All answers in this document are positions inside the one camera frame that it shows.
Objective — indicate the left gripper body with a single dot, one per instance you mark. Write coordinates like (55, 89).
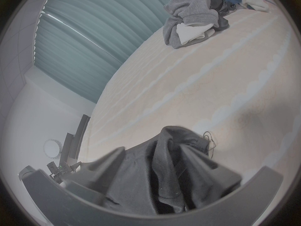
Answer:
(69, 168)

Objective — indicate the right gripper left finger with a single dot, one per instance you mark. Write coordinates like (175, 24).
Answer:
(98, 173)

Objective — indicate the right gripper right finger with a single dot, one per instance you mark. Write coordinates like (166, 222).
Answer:
(211, 175)

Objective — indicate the black T-shirt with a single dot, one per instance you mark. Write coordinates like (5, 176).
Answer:
(145, 173)

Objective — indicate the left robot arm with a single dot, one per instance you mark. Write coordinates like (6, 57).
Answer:
(25, 171)

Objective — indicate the bed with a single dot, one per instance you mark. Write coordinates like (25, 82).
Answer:
(211, 79)

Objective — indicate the round white lamp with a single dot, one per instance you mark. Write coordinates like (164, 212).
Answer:
(52, 149)

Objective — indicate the blue-green curtain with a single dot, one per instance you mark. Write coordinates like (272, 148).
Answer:
(77, 62)
(112, 15)

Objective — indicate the white garment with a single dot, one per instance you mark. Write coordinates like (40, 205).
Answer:
(190, 33)

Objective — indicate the grey garment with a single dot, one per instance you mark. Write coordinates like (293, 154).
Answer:
(195, 10)

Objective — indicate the black shiny garment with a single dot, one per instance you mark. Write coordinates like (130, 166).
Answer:
(219, 8)

